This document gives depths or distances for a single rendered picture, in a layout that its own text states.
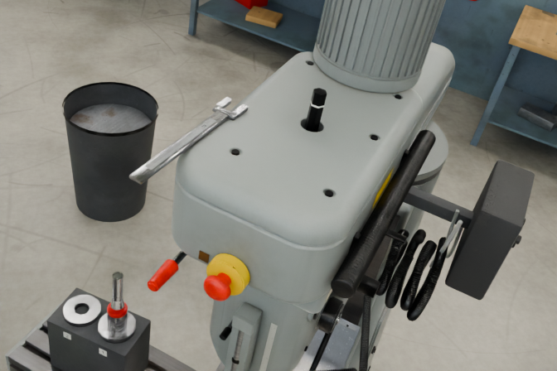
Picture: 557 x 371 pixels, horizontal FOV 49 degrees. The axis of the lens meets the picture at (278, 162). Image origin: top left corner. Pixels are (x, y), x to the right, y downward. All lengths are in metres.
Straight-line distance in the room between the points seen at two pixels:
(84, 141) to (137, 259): 0.67
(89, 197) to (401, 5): 2.60
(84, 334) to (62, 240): 1.83
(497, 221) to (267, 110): 0.48
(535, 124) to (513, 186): 3.63
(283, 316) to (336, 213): 0.35
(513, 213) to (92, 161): 2.36
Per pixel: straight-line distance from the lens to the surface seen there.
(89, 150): 3.15
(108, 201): 3.36
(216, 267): 0.85
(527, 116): 4.90
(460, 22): 5.30
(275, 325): 1.12
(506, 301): 3.67
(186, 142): 0.85
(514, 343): 3.48
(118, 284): 1.45
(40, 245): 3.38
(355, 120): 0.99
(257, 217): 0.79
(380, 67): 1.06
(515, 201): 1.24
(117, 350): 1.56
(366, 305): 1.11
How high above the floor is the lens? 2.40
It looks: 37 degrees down
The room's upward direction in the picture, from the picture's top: 12 degrees clockwise
